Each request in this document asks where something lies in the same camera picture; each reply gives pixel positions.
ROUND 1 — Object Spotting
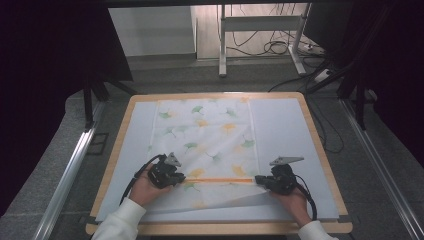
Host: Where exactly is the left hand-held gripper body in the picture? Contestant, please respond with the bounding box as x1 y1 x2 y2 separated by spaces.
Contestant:
148 152 182 190

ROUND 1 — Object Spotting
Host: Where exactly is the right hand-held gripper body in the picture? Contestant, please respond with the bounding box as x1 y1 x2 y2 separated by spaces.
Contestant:
269 155 305 196

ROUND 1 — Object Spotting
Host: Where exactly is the white leaf-print pillowcase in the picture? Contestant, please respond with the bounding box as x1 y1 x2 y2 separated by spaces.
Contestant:
146 97 268 214

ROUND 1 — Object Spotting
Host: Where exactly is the person's left hand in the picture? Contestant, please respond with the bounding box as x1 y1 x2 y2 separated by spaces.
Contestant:
129 164 174 208

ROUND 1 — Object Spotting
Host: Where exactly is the person's right hand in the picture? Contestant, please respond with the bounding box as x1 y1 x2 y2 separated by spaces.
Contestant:
271 186 313 228

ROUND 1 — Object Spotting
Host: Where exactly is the white table mat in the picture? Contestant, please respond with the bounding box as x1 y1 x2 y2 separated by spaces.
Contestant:
94 98 340 223

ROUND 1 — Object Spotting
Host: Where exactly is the wooden table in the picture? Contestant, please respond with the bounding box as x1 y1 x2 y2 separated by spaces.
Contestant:
85 92 354 236

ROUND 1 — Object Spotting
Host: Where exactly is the black floor socket plate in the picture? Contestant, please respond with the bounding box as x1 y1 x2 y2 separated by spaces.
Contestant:
87 132 110 156

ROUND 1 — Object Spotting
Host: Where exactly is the black metal stand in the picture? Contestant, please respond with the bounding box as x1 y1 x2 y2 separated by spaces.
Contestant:
336 63 378 131
82 74 136 132

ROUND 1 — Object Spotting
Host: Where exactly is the white power strip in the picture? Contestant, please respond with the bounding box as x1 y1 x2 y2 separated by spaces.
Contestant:
313 68 333 84

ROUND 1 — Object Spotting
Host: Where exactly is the white cabinet panel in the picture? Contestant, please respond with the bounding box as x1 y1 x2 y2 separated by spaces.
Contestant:
108 5 198 58

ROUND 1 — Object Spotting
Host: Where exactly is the black curtain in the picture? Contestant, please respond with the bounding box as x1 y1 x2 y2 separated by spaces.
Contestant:
0 0 134 218
333 0 424 169

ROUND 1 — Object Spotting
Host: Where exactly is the left hand-held gripper black cable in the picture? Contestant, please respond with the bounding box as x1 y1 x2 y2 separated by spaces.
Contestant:
119 153 167 206

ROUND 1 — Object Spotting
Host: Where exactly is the hand-held gripper black cable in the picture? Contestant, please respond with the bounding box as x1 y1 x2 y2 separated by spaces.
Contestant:
119 153 167 206
294 174 318 222

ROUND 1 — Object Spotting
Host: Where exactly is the right hand-held gripper black cable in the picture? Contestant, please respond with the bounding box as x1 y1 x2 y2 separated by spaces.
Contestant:
294 174 318 222

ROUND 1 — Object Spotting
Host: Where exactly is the black floor cable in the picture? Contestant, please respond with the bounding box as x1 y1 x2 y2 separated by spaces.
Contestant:
309 96 345 154

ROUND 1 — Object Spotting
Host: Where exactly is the aluminium rail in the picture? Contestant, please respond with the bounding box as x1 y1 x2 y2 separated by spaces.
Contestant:
339 98 424 240
33 99 105 240

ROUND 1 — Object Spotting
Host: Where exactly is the tangle of black floor cables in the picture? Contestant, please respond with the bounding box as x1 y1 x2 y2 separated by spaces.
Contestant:
229 29 301 58

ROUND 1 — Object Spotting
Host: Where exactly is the white metal desk frame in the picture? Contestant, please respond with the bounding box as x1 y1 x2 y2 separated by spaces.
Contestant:
218 3 313 78

